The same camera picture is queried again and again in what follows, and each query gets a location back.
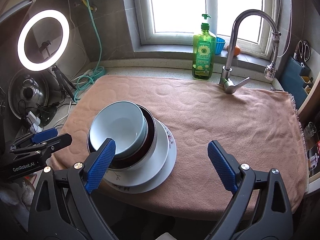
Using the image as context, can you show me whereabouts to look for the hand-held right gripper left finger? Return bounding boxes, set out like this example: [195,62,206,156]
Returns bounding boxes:
[28,138,118,240]

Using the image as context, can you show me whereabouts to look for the white framed window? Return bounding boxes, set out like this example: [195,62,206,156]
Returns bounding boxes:
[120,0,293,60]

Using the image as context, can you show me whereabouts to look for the wooden shelf cabinet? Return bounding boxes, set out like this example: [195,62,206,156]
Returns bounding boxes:
[295,0,320,195]

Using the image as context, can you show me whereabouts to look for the orange fruit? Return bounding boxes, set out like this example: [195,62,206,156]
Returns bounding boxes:
[226,45,241,56]

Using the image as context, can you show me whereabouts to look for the steel pot lid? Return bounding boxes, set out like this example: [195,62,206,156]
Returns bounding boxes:
[8,70,49,120]

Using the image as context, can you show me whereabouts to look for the white ring light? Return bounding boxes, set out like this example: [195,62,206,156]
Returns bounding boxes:
[17,9,70,72]

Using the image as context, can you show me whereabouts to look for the blue plastic cup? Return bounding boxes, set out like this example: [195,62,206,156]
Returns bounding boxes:
[215,37,225,55]

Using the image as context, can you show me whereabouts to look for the light blue ceramic bowl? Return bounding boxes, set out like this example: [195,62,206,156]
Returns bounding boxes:
[89,101,148,155]

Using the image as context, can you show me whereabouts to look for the chrome kitchen faucet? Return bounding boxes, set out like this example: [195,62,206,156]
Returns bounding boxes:
[219,9,281,95]

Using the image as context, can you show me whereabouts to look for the green dish soap bottle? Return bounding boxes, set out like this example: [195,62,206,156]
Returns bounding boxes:
[192,14,217,81]

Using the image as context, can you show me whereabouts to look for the white plate grey leaf print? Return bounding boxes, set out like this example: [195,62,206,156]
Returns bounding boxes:
[104,125,169,187]

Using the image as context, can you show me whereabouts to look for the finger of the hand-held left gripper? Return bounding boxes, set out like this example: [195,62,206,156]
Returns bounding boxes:
[9,128,59,153]
[35,133,73,157]

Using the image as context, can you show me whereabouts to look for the black handled scissors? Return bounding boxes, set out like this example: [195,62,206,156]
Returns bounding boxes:
[294,39,310,68]

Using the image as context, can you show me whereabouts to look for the pink towel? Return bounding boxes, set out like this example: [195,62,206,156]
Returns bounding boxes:
[51,74,309,220]

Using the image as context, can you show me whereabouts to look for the large pink-flowered white plate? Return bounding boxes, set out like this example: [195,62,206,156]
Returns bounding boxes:
[102,126,177,195]

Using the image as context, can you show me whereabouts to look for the black tripod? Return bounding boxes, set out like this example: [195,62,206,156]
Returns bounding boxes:
[51,65,77,102]

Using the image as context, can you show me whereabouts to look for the white power adapter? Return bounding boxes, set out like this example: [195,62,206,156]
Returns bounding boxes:
[26,111,42,133]

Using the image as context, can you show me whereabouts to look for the teal hose holder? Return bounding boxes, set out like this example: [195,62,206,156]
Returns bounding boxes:
[87,66,105,80]

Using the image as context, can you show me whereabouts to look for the red steel-lined bowl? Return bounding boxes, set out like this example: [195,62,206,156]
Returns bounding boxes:
[87,105,154,162]

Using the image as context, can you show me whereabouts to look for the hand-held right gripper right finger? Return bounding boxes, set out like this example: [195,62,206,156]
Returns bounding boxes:
[204,140,293,240]

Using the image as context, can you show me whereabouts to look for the teal hose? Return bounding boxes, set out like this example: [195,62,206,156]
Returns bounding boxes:
[74,0,104,103]

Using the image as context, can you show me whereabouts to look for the blue knife holder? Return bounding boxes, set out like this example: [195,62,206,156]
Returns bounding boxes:
[279,56,314,100]

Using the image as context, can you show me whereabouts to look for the printed appliance box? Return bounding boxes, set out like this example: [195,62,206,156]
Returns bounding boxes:
[306,140,320,178]

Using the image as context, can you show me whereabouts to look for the metal shower hose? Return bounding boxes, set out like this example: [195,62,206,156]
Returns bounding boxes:
[276,0,293,58]

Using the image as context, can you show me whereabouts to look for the clear drinking glass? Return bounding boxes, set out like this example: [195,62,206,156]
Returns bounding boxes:
[304,122,317,138]

